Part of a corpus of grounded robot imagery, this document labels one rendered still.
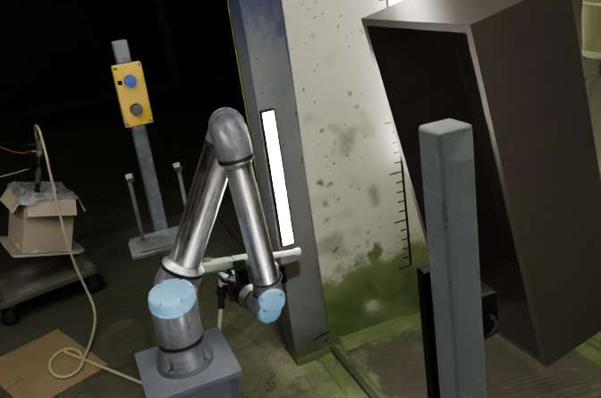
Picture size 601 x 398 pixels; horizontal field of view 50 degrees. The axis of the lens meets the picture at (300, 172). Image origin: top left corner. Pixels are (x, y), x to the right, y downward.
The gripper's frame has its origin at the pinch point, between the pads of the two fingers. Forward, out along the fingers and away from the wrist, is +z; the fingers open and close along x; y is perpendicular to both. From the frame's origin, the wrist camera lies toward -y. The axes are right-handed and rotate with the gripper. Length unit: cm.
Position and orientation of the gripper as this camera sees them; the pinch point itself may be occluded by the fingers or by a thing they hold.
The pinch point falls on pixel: (223, 269)
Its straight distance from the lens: 262.2
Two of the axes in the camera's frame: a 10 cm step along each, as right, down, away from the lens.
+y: -1.0, 9.6, 2.5
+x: 8.1, -0.7, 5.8
